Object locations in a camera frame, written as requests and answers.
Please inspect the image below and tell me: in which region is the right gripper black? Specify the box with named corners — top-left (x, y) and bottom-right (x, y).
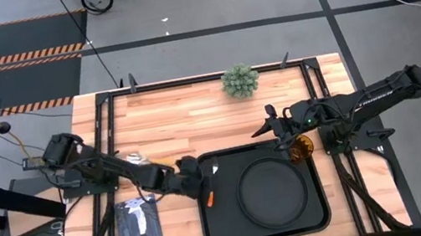
top-left (247, 97), bottom-right (316, 150)

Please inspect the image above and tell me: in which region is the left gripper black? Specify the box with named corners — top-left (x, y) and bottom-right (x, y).
top-left (174, 151), bottom-right (218, 203)

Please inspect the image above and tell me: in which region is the fork with orange handle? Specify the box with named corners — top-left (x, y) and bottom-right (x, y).
top-left (198, 156), bottom-right (226, 209)

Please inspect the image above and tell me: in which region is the amber ribbed cup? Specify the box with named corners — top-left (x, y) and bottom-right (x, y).
top-left (285, 131), bottom-right (317, 164)

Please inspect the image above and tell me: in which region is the black round plate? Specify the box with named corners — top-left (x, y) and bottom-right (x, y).
top-left (232, 151), bottom-right (315, 235)

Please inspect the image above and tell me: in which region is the black serving tray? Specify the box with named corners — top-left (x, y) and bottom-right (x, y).
top-left (189, 131), bottom-right (336, 236)

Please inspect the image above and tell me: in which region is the green potted plant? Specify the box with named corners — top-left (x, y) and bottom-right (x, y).
top-left (218, 60), bottom-right (264, 102)

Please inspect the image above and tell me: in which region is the Yellowstone picture book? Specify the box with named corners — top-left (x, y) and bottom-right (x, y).
top-left (111, 192), bottom-right (165, 236)

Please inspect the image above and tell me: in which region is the black hazard-striped floor mat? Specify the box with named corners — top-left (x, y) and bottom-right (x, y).
top-left (0, 52), bottom-right (90, 117)
top-left (0, 8), bottom-right (94, 68)

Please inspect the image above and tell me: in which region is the black aluminium rig frame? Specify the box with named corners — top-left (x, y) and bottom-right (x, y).
top-left (36, 32), bottom-right (421, 236)

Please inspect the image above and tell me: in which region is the yellow cable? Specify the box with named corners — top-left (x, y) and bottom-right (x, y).
top-left (8, 127), bottom-right (43, 169)

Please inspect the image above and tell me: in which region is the long black cable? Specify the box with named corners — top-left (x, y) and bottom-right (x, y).
top-left (54, 0), bottom-right (122, 95)

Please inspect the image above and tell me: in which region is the coiled black cable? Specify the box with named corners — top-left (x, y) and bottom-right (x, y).
top-left (80, 0), bottom-right (116, 18)

